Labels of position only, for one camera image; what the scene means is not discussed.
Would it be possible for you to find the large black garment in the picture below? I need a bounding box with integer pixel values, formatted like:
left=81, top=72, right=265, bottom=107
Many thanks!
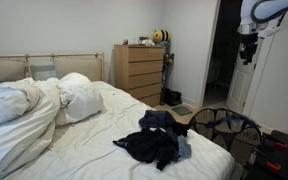
left=112, top=128, right=181, bottom=172

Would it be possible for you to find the white bed sheet mattress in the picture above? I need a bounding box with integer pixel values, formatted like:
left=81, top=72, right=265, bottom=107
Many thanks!
left=3, top=79, right=236, bottom=180

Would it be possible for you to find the white crumpled item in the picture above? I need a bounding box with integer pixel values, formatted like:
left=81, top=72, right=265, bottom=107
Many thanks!
left=137, top=35, right=156, bottom=47

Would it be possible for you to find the black floor box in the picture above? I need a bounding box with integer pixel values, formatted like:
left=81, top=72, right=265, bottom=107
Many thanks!
left=163, top=88, right=183, bottom=107

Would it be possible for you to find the wooden bed frame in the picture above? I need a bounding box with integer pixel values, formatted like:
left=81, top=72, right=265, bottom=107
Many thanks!
left=0, top=52, right=106, bottom=83

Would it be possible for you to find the orange handled black clamp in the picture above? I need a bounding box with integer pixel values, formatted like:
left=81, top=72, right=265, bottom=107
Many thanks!
left=249, top=149, right=283, bottom=173
left=261, top=133, right=288, bottom=150

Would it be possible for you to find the yellow black bee plush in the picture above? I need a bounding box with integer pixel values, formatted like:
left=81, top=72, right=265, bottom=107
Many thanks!
left=152, top=28, right=171, bottom=45

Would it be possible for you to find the white panel door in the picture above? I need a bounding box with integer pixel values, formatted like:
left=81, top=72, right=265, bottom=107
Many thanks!
left=226, top=31, right=264, bottom=115

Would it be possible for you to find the black mesh laundry basket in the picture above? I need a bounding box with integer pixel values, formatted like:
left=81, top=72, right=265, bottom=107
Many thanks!
left=187, top=107, right=263, bottom=153

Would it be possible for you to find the beige headboard cushion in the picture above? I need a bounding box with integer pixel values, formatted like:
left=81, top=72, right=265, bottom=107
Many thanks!
left=52, top=55, right=104, bottom=83
left=0, top=58, right=28, bottom=91

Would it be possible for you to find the dark standing rack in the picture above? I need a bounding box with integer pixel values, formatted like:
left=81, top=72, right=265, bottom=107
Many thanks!
left=157, top=40, right=176, bottom=98

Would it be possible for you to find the dark navy garment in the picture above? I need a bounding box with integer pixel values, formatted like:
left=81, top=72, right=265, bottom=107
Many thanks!
left=138, top=109, right=189, bottom=138

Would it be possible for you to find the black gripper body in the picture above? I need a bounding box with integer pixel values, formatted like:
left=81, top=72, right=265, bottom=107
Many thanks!
left=239, top=32, right=259, bottom=54

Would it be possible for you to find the grey bathroom scale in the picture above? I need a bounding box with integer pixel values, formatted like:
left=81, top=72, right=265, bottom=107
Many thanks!
left=171, top=105, right=194, bottom=117

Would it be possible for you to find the grey garment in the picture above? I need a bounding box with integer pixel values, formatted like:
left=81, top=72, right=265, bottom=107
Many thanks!
left=177, top=134, right=193, bottom=160

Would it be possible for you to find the white pillow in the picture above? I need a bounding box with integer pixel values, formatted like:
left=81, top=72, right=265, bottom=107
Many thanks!
left=54, top=72, right=105, bottom=127

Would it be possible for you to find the white crumpled duvet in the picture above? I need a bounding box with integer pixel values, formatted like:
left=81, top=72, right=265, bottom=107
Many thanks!
left=0, top=77, right=62, bottom=180

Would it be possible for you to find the blue garment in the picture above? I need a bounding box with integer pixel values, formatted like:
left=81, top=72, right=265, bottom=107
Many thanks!
left=206, top=113, right=259, bottom=130

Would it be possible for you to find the wooden chest of drawers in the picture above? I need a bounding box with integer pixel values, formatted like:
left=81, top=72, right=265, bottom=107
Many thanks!
left=113, top=44, right=166, bottom=108

